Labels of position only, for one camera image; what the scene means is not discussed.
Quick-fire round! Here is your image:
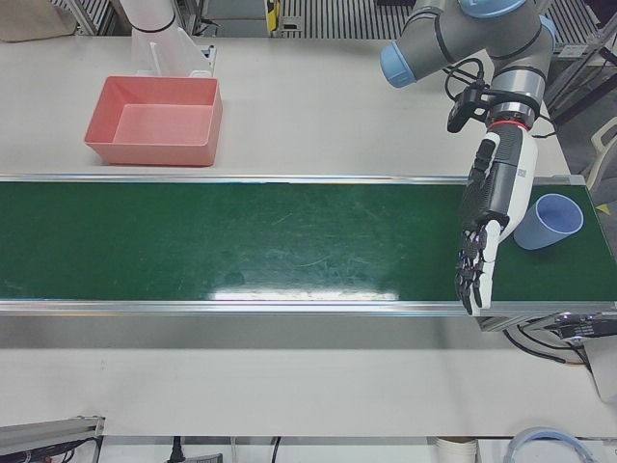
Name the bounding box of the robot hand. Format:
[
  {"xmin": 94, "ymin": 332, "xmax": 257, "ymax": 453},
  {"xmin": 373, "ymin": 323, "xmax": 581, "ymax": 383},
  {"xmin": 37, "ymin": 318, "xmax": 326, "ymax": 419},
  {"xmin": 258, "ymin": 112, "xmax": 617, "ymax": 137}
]
[{"xmin": 454, "ymin": 120, "xmax": 540, "ymax": 317}]

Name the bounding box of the blue plastic cup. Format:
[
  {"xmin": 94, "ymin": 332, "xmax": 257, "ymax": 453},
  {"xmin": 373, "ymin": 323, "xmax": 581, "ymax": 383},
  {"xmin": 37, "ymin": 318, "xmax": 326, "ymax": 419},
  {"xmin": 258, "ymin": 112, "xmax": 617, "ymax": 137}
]
[{"xmin": 512, "ymin": 192, "xmax": 585, "ymax": 252}]

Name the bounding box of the white box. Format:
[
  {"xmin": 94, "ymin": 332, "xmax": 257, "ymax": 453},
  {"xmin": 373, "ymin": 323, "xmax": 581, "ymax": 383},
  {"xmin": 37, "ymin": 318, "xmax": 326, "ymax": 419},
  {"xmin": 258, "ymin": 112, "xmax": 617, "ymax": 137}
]
[{"xmin": 584, "ymin": 332, "xmax": 617, "ymax": 404}]

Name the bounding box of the white paper cup stack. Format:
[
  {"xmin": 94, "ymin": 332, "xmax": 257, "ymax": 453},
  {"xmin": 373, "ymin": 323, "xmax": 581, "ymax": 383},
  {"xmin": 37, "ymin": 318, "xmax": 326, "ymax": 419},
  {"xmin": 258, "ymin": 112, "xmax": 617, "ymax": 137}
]
[{"xmin": 435, "ymin": 435, "xmax": 479, "ymax": 463}]

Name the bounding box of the pink plastic box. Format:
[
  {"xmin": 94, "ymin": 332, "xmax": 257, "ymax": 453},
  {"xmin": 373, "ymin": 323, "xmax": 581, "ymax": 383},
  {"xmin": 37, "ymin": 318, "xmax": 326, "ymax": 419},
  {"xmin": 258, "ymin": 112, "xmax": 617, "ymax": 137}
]
[{"xmin": 83, "ymin": 75, "xmax": 226, "ymax": 168}]

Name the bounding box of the white plastic chair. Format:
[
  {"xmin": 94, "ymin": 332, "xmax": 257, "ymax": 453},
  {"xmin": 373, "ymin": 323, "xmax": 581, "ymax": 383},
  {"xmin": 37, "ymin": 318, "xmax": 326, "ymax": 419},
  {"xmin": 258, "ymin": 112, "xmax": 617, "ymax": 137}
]
[{"xmin": 590, "ymin": 119, "xmax": 617, "ymax": 192}]

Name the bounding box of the conveyor motor controller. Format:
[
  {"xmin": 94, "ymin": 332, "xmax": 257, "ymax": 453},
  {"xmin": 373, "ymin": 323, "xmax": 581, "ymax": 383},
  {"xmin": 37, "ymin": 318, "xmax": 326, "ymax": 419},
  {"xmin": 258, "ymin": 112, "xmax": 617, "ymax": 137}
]
[{"xmin": 553, "ymin": 311, "xmax": 617, "ymax": 344}]

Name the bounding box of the blue tube coil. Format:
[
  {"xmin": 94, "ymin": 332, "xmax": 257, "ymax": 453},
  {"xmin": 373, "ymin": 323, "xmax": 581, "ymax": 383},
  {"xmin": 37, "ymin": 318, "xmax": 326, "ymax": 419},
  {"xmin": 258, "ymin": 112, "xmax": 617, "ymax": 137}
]
[{"xmin": 504, "ymin": 425, "xmax": 595, "ymax": 463}]

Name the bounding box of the green conveyor belt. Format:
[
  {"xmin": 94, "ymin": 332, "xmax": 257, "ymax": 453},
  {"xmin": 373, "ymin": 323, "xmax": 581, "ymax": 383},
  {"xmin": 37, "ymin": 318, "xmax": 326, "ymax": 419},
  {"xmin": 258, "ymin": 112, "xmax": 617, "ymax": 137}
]
[{"xmin": 0, "ymin": 172, "xmax": 617, "ymax": 334}]

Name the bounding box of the white column stand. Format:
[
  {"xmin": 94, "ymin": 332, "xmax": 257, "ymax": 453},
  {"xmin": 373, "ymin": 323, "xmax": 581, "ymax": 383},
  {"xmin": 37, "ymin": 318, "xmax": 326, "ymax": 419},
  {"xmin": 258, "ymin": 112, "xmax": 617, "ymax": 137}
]
[{"xmin": 115, "ymin": 0, "xmax": 217, "ymax": 79}]

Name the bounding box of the beige bag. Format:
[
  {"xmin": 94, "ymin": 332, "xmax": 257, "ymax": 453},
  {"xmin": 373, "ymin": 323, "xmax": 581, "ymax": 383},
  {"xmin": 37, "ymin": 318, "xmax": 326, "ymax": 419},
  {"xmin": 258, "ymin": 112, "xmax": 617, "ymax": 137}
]
[{"xmin": 0, "ymin": 0, "xmax": 79, "ymax": 43}]

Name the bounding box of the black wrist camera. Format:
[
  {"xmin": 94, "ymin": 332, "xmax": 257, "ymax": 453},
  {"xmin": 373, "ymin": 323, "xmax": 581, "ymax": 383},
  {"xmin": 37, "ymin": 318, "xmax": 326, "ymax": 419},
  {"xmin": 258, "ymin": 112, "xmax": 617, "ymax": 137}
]
[{"xmin": 446, "ymin": 84, "xmax": 494, "ymax": 134}]

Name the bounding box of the black camera cable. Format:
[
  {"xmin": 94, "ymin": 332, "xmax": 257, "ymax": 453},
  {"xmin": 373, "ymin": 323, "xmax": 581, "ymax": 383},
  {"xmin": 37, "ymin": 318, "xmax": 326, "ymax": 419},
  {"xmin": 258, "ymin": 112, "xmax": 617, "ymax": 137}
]
[{"xmin": 443, "ymin": 57, "xmax": 488, "ymax": 100}]

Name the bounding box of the yellow post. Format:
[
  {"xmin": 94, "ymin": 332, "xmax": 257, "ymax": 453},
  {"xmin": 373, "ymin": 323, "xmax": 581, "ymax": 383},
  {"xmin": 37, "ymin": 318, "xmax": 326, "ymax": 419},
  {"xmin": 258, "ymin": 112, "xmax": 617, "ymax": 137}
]
[{"xmin": 263, "ymin": 0, "xmax": 284, "ymax": 36}]

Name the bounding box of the aluminium profile rail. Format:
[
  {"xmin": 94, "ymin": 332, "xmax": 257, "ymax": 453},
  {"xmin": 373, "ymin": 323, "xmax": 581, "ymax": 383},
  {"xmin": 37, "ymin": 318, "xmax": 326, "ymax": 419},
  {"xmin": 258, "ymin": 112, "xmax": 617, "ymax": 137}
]
[{"xmin": 0, "ymin": 414, "xmax": 106, "ymax": 463}]

